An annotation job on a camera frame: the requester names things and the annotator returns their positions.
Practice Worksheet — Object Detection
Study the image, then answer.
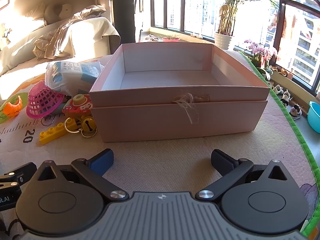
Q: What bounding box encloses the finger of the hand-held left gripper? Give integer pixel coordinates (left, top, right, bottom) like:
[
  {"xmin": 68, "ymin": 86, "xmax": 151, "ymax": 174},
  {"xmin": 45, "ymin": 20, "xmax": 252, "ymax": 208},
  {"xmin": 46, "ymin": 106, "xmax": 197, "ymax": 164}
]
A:
[{"xmin": 0, "ymin": 162, "xmax": 37, "ymax": 189}]

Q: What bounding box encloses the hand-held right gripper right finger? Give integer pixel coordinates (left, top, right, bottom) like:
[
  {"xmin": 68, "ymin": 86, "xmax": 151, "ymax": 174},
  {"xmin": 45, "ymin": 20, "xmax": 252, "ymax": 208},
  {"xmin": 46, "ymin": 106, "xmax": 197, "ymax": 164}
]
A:
[{"xmin": 196, "ymin": 149, "xmax": 288, "ymax": 202}]

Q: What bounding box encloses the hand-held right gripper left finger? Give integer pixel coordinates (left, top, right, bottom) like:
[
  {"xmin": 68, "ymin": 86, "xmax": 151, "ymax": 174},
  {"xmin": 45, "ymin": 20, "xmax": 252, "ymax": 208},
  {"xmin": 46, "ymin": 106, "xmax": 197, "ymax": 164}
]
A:
[{"xmin": 37, "ymin": 149, "xmax": 127, "ymax": 202}]

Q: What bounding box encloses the gold bell keychain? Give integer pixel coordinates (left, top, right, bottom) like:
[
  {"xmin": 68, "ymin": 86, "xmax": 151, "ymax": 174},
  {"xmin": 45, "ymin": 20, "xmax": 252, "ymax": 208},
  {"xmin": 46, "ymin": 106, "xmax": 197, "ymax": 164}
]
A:
[{"xmin": 64, "ymin": 116, "xmax": 97, "ymax": 138}]

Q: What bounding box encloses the yellow building block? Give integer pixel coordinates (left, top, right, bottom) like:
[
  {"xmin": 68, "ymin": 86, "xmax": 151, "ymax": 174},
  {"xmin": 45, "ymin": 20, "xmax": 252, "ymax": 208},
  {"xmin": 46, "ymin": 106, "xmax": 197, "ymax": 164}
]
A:
[{"xmin": 39, "ymin": 118, "xmax": 78, "ymax": 145}]

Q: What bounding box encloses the red yellow toy camera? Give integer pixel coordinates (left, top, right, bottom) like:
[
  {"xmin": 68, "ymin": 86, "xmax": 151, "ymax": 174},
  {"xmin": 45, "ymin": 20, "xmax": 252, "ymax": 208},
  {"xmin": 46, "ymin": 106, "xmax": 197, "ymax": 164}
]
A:
[{"xmin": 62, "ymin": 94, "xmax": 93, "ymax": 120}]

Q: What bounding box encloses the pink cardboard box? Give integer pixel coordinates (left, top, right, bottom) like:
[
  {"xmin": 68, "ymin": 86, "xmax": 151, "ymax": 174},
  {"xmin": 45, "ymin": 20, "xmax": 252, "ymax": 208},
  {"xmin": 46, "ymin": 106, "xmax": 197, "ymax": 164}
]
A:
[{"xmin": 89, "ymin": 42, "xmax": 270, "ymax": 144}]

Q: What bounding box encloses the pink toy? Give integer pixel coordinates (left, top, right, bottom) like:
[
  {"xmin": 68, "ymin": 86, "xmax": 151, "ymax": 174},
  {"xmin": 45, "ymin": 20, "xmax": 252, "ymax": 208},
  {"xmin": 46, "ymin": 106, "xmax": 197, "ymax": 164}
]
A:
[{"xmin": 26, "ymin": 83, "xmax": 66, "ymax": 119}]

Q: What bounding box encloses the blue white tissue pack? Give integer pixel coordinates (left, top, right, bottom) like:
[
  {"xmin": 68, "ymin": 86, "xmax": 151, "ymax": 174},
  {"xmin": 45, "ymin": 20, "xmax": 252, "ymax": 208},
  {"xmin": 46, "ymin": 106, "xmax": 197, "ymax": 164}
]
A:
[{"xmin": 45, "ymin": 61, "xmax": 104, "ymax": 97}]

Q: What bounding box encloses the printed play mat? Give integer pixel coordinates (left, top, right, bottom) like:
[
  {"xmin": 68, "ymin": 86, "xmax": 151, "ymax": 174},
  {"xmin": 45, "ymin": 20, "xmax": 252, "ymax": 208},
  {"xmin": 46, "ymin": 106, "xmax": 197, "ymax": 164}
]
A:
[{"xmin": 0, "ymin": 50, "xmax": 320, "ymax": 240}]

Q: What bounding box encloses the orange plastic toy piece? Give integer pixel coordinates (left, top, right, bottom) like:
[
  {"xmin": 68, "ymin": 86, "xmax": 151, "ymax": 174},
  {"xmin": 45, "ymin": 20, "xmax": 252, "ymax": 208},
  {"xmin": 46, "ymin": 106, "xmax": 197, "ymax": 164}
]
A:
[{"xmin": 3, "ymin": 97, "xmax": 23, "ymax": 117}]

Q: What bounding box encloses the teal plastic basin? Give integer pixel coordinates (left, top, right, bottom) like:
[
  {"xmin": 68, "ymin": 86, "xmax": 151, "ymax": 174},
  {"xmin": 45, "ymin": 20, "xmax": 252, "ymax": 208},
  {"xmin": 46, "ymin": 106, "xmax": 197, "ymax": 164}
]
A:
[{"xmin": 307, "ymin": 101, "xmax": 320, "ymax": 134}]

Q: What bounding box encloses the pink orchid plant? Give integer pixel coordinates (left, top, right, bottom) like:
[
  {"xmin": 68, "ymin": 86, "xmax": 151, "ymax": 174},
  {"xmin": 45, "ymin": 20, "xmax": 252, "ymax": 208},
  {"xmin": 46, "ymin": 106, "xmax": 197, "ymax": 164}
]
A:
[{"xmin": 244, "ymin": 39, "xmax": 278, "ymax": 77}]

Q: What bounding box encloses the potted palm plant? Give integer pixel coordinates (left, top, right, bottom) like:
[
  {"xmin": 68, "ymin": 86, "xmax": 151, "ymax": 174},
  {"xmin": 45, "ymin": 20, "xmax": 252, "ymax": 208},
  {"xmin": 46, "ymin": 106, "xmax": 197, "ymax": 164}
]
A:
[{"xmin": 214, "ymin": 0, "xmax": 280, "ymax": 50}]

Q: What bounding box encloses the crumpled beige blanket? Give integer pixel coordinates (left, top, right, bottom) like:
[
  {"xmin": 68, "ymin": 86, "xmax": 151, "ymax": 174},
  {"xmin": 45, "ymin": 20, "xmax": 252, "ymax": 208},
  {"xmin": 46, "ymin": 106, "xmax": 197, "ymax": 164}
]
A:
[{"xmin": 34, "ymin": 5, "xmax": 108, "ymax": 60}]

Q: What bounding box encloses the white sofa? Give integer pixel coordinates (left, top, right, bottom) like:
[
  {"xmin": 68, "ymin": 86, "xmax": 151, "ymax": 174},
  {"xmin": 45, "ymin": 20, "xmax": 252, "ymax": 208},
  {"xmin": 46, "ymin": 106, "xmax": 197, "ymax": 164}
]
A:
[{"xmin": 0, "ymin": 4, "xmax": 120, "ymax": 77}]

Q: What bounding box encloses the dark pillar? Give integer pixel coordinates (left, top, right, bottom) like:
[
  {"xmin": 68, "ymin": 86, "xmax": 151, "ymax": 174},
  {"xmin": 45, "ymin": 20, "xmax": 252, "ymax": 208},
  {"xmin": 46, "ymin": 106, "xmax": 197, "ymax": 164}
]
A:
[{"xmin": 112, "ymin": 0, "xmax": 137, "ymax": 53}]

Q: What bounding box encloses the grey plush toy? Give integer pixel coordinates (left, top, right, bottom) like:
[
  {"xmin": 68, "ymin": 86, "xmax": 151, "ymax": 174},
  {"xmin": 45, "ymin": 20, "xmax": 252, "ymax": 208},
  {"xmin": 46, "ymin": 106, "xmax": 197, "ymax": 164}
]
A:
[{"xmin": 44, "ymin": 3, "xmax": 73, "ymax": 22}]

